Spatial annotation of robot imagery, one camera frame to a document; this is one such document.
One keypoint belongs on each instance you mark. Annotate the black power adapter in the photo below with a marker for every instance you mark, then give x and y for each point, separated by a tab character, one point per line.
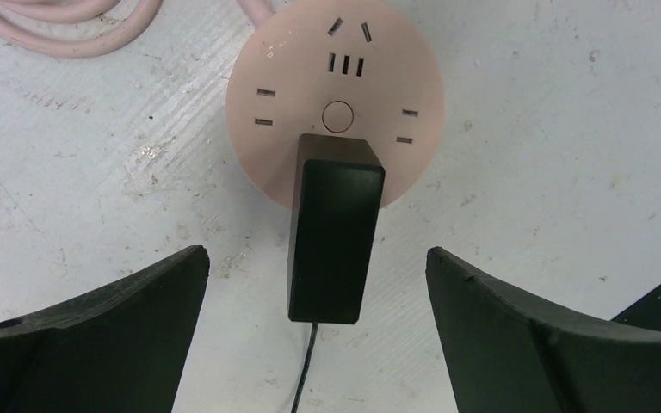
336	201

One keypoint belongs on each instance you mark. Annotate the pink round socket base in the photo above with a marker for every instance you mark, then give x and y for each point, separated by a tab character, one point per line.
354	69

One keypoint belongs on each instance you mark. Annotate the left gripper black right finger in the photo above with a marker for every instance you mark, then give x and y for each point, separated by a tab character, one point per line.
508	350

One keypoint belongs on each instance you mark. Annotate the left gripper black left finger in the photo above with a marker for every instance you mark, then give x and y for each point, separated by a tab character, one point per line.
118	348

